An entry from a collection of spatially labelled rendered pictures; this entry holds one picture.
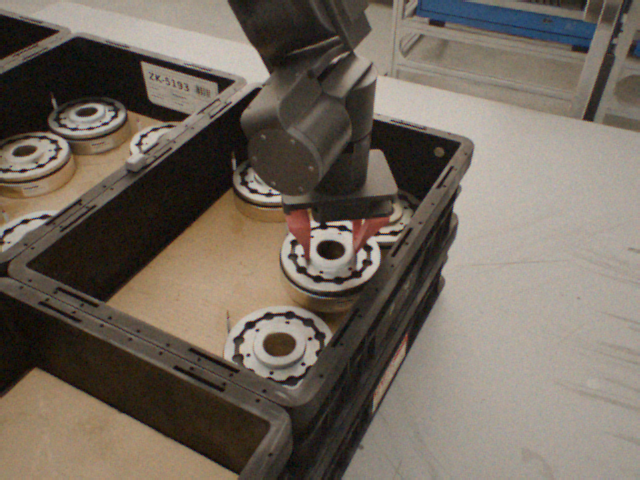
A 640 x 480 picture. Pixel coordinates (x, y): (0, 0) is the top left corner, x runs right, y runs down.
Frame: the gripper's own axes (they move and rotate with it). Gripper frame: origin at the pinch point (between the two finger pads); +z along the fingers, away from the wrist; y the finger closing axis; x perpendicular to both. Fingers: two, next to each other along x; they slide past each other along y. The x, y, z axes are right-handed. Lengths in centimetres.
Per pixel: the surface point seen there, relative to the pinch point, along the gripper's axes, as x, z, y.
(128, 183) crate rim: 8.9, -3.2, -19.3
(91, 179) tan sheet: 24.1, 7.8, -26.5
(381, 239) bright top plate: 3.1, 3.0, 6.3
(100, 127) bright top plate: 31.6, 5.1, -25.3
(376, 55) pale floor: 218, 101, 68
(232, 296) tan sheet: 0.3, 6.2, -10.3
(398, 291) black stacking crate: -5.4, 1.6, 5.7
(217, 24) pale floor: 266, 105, -4
